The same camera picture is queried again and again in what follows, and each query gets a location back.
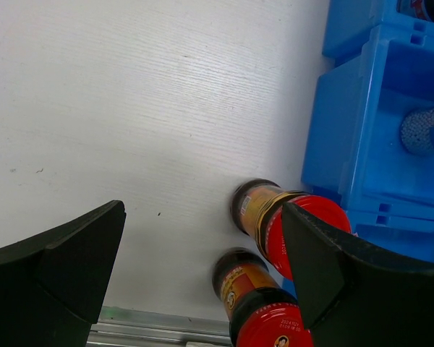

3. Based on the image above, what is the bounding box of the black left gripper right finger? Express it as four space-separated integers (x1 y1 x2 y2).
281 203 434 346

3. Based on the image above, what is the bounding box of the blue three-compartment plastic bin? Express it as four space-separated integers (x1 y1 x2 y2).
302 1 434 262

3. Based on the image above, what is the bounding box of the aluminium table rail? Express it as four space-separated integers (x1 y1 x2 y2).
86 307 231 346

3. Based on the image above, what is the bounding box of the silver-lid pepper shaker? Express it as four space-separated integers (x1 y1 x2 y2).
400 108 434 156

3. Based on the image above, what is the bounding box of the red-lid sauce jar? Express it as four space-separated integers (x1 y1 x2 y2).
212 247 313 347
230 179 352 280

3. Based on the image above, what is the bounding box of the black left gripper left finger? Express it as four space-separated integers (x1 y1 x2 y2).
0 200 126 346

